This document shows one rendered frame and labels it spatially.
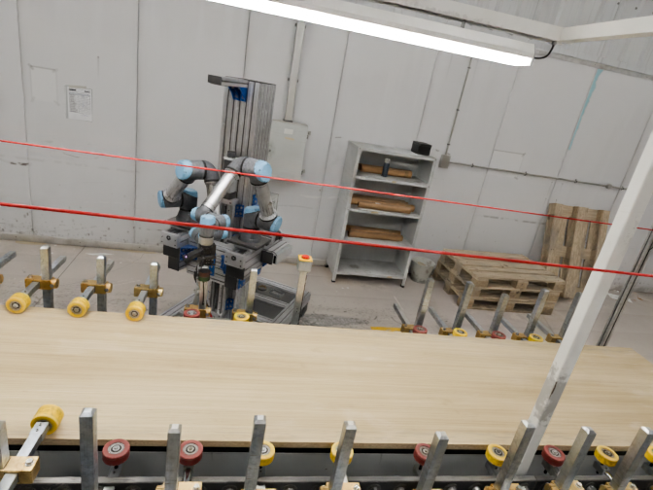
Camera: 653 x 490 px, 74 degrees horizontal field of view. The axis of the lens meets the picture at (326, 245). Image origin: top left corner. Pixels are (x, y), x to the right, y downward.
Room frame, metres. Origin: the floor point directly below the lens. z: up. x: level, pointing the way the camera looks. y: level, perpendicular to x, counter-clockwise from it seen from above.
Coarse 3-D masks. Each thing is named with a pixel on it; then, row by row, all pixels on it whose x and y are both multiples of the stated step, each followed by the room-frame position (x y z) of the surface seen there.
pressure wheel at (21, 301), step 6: (18, 294) 1.66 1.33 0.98; (24, 294) 1.68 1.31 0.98; (12, 300) 1.62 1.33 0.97; (18, 300) 1.63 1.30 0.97; (24, 300) 1.64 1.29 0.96; (30, 300) 1.68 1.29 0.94; (6, 306) 1.62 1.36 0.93; (12, 306) 1.62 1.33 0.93; (18, 306) 1.63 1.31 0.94; (24, 306) 1.63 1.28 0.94; (18, 312) 1.63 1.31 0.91
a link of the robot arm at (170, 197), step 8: (184, 160) 2.47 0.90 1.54; (192, 160) 2.50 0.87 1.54; (200, 160) 2.54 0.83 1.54; (176, 168) 2.49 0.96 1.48; (184, 168) 2.43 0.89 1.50; (192, 168) 2.46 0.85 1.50; (176, 176) 2.57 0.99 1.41; (184, 176) 2.43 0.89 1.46; (192, 176) 2.47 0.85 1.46; (200, 176) 2.50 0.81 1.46; (176, 184) 2.56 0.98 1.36; (184, 184) 2.54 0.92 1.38; (160, 192) 2.68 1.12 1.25; (168, 192) 2.64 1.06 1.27; (176, 192) 2.61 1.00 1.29; (160, 200) 2.66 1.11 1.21; (168, 200) 2.65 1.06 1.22; (176, 200) 2.68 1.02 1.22
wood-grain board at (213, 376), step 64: (0, 320) 1.56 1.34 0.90; (64, 320) 1.64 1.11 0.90; (128, 320) 1.73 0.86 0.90; (192, 320) 1.83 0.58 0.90; (0, 384) 1.20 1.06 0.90; (64, 384) 1.26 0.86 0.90; (128, 384) 1.32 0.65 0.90; (192, 384) 1.38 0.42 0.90; (256, 384) 1.45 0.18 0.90; (320, 384) 1.53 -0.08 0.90; (384, 384) 1.61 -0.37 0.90; (448, 384) 1.70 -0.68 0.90; (512, 384) 1.79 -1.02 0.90; (576, 384) 1.90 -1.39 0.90; (640, 384) 2.01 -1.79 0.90; (384, 448) 1.27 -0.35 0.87; (448, 448) 1.32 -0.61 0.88
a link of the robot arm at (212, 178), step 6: (210, 162) 2.57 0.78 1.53; (210, 174) 2.53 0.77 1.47; (216, 174) 2.56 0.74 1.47; (204, 180) 2.55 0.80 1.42; (210, 180) 2.53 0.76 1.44; (216, 180) 2.54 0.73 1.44; (210, 186) 2.53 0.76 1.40; (216, 210) 2.49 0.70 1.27; (216, 234) 2.44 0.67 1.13; (222, 234) 2.46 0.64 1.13
